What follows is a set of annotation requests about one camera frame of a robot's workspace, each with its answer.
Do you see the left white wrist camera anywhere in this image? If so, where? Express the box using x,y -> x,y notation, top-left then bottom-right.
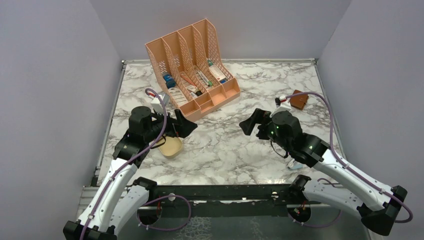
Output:
150,93 -> 170,115

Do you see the small white blue object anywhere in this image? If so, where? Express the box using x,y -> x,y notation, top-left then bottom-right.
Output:
286,159 -> 303,170

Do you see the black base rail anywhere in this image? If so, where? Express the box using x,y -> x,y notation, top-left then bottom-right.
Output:
136,184 -> 309,220

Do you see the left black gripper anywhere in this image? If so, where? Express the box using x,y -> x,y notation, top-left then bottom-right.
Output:
144,107 -> 198,143

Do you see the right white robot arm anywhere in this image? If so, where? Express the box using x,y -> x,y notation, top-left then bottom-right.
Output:
239,108 -> 408,236

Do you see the tan oval tray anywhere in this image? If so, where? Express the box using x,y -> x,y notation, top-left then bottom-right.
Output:
155,136 -> 183,159

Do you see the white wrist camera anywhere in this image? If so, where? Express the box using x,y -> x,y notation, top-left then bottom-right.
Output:
150,93 -> 170,115
270,95 -> 292,118

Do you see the pink plastic file organizer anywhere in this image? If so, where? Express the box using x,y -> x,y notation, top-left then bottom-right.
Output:
145,19 -> 241,122

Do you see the red white box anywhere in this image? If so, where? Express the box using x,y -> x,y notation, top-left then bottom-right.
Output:
209,64 -> 228,84

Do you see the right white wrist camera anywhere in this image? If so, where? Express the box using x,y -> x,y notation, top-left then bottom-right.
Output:
270,95 -> 292,118

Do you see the brown leather card holder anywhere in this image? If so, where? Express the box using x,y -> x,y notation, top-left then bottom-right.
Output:
289,94 -> 309,111

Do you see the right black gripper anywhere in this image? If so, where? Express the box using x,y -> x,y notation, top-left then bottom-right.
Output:
240,107 -> 291,152

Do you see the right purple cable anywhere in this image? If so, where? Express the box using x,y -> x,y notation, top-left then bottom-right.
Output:
284,91 -> 414,224

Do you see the white labelled box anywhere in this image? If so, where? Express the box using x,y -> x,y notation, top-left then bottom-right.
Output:
168,87 -> 188,107

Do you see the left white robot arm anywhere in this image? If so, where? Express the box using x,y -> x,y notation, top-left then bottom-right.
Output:
63,106 -> 197,240

